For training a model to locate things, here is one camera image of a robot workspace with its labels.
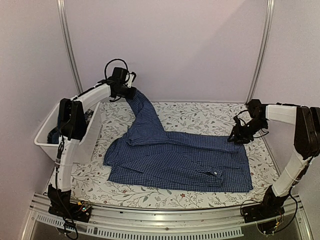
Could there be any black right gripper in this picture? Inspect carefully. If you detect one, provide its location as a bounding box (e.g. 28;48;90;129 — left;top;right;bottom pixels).
228;118;268;144

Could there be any blue plaid button shirt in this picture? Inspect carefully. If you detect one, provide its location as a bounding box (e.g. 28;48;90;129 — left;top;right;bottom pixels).
103;91;253;193

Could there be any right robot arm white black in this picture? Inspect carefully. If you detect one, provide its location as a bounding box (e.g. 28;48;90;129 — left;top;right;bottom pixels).
228;99;320;218

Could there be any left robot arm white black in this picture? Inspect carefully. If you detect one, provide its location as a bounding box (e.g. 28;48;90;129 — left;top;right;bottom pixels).
47;74;136;218

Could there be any white plastic laundry bin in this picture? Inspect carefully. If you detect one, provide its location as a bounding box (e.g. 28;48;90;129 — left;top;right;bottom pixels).
34;102;102;164

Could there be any black white plaid garment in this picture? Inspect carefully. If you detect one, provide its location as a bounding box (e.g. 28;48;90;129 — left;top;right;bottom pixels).
84;109;94;126

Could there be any teal blue garment in bin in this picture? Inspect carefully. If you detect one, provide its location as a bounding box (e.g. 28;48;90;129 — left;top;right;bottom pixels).
47;116;61;144

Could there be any floral patterned table cloth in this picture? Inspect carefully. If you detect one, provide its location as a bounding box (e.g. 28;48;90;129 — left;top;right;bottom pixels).
71;102;279;209

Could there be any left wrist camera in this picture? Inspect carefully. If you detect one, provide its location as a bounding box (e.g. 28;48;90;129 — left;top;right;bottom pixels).
104;58;137;88

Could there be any aluminium front rail base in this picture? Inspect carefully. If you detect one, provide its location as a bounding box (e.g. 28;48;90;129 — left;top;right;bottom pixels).
21;193;315;240

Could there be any left aluminium frame post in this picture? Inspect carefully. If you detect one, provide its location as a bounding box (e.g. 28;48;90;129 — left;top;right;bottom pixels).
56;0;83;94

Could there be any aluminium frame post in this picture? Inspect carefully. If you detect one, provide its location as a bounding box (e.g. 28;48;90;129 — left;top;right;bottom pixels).
245;0;275;103
56;0;83;94

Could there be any right aluminium frame post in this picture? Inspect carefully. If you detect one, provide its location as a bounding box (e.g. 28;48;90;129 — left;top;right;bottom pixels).
245;0;275;103

